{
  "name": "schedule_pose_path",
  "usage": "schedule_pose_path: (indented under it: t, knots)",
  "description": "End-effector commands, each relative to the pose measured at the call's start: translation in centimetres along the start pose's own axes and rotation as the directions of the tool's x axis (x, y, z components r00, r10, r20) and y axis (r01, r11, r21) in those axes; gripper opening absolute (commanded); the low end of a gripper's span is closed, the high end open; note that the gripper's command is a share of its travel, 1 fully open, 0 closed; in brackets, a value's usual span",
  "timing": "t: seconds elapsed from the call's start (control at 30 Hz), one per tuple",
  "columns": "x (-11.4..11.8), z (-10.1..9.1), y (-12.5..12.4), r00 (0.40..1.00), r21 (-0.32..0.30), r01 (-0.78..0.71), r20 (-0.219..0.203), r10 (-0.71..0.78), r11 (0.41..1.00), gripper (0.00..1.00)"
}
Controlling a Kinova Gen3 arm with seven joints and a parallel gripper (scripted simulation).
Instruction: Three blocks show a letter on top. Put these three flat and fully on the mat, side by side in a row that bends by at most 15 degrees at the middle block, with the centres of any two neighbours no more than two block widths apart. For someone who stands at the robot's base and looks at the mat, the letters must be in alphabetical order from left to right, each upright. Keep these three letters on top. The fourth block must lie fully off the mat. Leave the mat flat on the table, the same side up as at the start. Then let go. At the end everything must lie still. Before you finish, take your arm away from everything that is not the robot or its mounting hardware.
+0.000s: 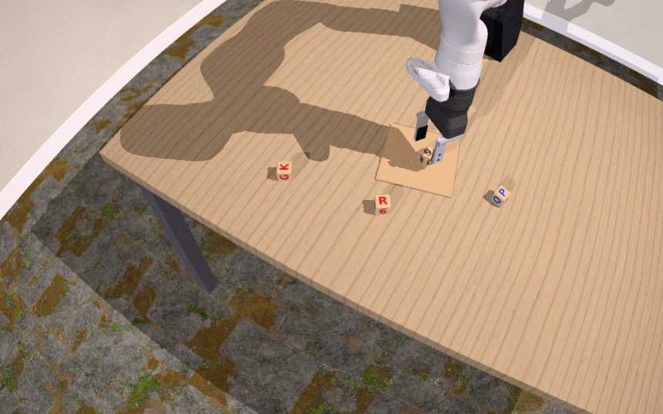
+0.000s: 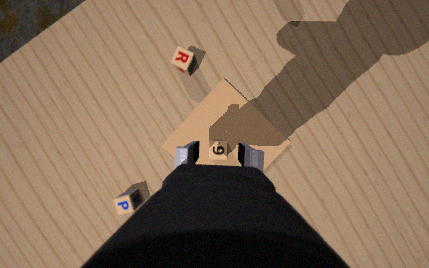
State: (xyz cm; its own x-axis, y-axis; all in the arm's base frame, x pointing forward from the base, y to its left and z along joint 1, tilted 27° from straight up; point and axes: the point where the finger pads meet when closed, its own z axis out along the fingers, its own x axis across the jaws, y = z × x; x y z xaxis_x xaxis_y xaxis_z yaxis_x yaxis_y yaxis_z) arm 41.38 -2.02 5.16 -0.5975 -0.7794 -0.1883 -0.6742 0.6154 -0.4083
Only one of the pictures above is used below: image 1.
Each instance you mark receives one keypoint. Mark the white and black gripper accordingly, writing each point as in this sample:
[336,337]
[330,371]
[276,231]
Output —
[449,114]

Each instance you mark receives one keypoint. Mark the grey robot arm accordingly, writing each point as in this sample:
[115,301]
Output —
[461,40]

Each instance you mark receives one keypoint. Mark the tan square mat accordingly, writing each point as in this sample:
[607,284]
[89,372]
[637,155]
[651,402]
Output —
[400,166]

